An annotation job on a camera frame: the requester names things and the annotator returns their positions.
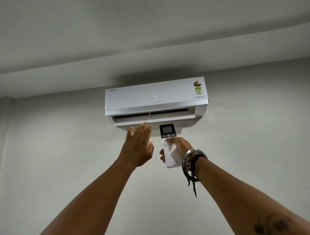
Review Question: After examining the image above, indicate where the person's right hand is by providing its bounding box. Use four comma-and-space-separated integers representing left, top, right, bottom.
159, 137, 194, 168

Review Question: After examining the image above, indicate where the person's left hand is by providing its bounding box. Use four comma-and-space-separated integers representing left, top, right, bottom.
117, 122, 154, 168

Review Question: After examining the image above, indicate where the white remote control black display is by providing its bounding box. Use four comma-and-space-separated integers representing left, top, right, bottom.
159, 124, 182, 169

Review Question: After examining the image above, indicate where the person's left forearm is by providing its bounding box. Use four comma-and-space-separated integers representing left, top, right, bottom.
40, 158, 136, 235

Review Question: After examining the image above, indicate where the person's right forearm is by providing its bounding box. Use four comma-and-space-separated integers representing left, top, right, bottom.
192, 157, 310, 235

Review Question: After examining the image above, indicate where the silver metal bangle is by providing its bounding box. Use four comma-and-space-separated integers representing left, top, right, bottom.
182, 149, 208, 182

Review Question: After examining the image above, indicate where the black thread wristband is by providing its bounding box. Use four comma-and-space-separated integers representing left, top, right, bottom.
186, 153, 208, 198

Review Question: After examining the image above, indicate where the white wall air conditioner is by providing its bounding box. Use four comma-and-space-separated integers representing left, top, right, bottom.
105, 77, 209, 127

